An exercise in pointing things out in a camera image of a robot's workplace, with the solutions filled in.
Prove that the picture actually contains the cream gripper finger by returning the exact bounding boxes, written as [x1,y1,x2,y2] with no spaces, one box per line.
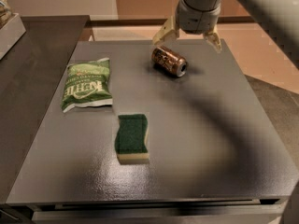
[152,16,179,46]
[204,26,222,53]

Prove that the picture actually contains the green chip bag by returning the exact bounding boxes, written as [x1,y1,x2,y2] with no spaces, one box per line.
[61,58,113,113]

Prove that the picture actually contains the white box at left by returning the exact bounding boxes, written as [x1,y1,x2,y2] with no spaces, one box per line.
[0,13,26,60]

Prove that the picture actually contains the green and yellow sponge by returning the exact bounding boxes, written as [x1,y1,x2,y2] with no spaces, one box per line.
[115,114,150,164]

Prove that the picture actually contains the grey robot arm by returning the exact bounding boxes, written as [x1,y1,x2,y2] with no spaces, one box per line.
[152,0,299,67]

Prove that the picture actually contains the orange soda can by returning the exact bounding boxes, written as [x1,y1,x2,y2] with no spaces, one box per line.
[151,46,188,77]

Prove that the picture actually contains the dark side table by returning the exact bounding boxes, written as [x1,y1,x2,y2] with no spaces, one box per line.
[0,15,90,204]

